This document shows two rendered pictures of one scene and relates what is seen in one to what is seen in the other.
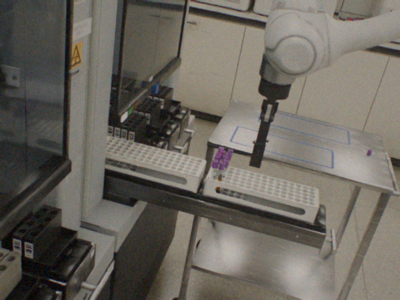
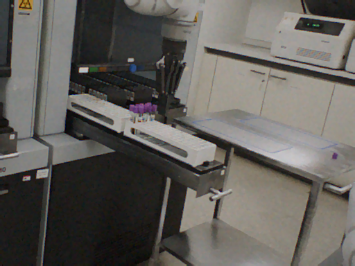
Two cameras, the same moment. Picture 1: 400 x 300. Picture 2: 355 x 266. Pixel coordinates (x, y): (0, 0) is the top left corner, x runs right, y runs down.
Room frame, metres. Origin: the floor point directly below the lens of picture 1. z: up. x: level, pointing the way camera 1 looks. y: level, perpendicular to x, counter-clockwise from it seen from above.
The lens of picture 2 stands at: (-0.10, -0.83, 1.28)
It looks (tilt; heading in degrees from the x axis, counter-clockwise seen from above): 16 degrees down; 35
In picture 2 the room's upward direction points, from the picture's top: 8 degrees clockwise
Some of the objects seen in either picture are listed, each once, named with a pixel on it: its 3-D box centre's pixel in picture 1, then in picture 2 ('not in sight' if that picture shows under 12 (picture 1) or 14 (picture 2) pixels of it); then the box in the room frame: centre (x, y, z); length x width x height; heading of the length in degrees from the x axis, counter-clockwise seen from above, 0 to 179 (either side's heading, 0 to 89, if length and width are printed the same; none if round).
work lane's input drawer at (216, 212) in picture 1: (209, 197); (134, 143); (1.07, -0.05, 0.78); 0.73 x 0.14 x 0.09; 82
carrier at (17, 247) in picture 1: (33, 231); not in sight; (0.72, 0.30, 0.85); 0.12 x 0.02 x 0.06; 170
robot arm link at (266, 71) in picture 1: (279, 69); (176, 30); (1.06, -0.15, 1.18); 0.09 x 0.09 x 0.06
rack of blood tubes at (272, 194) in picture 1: (260, 193); (167, 141); (1.05, -0.19, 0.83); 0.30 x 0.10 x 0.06; 82
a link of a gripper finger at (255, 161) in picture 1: (257, 154); (163, 104); (1.05, -0.15, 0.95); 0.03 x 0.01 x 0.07; 81
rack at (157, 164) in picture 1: (149, 164); (101, 113); (1.10, 0.13, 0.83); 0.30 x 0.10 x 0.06; 82
